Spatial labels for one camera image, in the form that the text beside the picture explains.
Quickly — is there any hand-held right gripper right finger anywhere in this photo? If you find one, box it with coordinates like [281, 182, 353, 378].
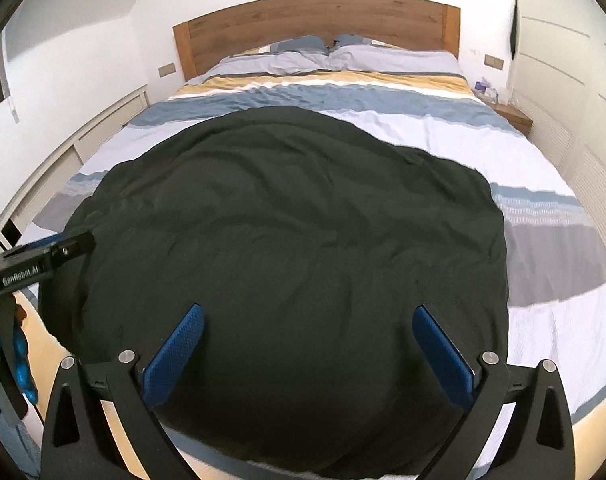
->
[412, 304, 576, 480]

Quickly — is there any white wardrobe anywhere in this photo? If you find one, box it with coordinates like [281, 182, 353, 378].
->
[505, 0, 606, 281]

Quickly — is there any person's left hand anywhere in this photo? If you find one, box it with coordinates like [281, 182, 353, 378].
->
[12, 305, 40, 406]

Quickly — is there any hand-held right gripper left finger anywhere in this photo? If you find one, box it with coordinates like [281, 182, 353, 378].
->
[40, 303, 206, 480]

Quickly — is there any striped pillow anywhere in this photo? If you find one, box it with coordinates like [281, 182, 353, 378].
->
[205, 36, 334, 79]
[330, 35, 462, 74]

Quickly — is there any dark puffer jacket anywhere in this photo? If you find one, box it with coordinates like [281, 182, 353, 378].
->
[38, 106, 508, 480]

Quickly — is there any white low wall cabinet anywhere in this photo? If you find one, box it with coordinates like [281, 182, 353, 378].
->
[0, 84, 149, 261]

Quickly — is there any wooden headboard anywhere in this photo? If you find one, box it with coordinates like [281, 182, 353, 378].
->
[173, 0, 462, 84]

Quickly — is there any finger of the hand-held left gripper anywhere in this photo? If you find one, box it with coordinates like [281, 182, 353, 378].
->
[48, 230, 96, 267]

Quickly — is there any bed with striped duvet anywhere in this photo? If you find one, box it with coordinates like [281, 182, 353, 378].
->
[13, 35, 606, 480]

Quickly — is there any wooden nightstand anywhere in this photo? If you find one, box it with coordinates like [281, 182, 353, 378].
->
[493, 100, 534, 136]

